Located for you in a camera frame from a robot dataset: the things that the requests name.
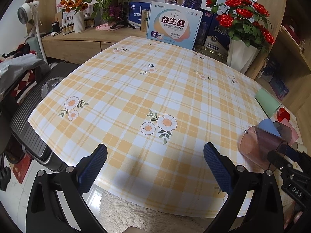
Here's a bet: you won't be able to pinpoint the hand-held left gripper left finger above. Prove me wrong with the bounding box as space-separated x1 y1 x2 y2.
25 144 108 233

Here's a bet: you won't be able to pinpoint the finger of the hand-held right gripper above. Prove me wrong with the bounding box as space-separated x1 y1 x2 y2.
267 149 295 175
285 145 304 158

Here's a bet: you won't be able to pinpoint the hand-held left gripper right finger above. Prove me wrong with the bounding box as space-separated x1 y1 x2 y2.
204 143 286 233

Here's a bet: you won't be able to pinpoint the transparent pink cup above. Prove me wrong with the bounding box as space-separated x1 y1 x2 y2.
239 125 288 171

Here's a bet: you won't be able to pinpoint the white cup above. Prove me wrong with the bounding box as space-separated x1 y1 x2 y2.
291 141 307 154

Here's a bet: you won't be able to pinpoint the dark transparent cup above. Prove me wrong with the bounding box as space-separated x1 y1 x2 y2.
274 122 293 140

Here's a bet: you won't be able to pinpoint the blue cup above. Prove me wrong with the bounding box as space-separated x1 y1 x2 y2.
257 118 280 137

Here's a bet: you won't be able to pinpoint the red cup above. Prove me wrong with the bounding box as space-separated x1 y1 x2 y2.
277 107 291 125

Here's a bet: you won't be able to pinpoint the green cup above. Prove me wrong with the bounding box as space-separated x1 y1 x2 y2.
255 88 281 117

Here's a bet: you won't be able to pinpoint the blue patterned box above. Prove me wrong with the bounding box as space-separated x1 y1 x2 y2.
268 75 290 100

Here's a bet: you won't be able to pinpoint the red floor mat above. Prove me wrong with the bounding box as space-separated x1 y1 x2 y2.
12 154 32 184

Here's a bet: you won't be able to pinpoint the white fluffy rug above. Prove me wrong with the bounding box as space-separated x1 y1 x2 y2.
97 189 220 233

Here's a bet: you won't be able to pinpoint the black ribbed suitcase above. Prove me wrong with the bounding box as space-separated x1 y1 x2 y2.
9 62 81 173

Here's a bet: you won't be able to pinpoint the yellow plaid floral tablecloth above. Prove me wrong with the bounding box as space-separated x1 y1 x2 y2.
28 36 305 217

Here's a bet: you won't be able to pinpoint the wooden shelf unit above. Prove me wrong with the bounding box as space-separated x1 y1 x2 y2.
245 26 311 115

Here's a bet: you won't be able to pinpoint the clear plastic bag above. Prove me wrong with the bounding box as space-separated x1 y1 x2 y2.
40 76 65 99

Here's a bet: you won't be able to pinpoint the white faceted vase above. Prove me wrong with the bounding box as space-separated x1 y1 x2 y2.
226 38 264 75

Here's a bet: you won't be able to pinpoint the red and white argyle cloth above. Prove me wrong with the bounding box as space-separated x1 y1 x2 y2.
9 68 42 98

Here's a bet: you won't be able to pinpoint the round gold tin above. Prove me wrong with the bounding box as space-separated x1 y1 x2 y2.
193 44 229 63

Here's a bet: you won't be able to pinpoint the wooden low cabinet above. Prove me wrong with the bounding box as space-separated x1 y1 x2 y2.
40 24 149 66

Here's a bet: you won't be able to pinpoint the grey plastic bag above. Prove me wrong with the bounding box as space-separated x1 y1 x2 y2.
0 53 49 88

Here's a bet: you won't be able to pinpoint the dark blue box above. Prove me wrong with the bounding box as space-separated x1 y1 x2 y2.
200 9 232 54

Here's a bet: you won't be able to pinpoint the pink cloth item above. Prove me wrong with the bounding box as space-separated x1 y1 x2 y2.
95 24 117 31

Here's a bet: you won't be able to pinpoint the red artificial roses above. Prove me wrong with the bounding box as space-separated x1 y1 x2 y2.
205 0 277 54

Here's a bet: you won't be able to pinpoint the white ribbed vase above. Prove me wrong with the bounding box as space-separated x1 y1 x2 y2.
73 11 86 34

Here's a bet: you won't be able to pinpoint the black tripod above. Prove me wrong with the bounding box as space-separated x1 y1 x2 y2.
112 4 137 30

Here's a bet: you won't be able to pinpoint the large light blue box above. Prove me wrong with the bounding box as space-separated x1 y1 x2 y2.
146 1 204 50

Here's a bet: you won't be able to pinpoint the white printed product box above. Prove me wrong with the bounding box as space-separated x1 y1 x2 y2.
61 4 98 28

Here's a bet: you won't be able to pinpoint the blue gift bag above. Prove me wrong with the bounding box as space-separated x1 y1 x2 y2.
128 2 151 31

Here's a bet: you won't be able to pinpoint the white standing fan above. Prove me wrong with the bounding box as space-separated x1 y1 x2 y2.
17 1 48 64

